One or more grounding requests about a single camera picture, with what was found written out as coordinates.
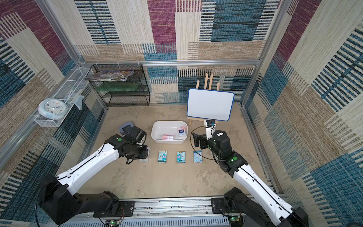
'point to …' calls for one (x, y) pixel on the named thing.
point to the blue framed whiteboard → (210, 104)
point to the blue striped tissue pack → (197, 157)
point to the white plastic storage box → (158, 128)
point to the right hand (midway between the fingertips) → (201, 130)
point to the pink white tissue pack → (168, 137)
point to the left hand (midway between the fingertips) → (146, 153)
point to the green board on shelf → (118, 86)
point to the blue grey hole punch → (125, 127)
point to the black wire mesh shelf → (141, 98)
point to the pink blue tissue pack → (181, 131)
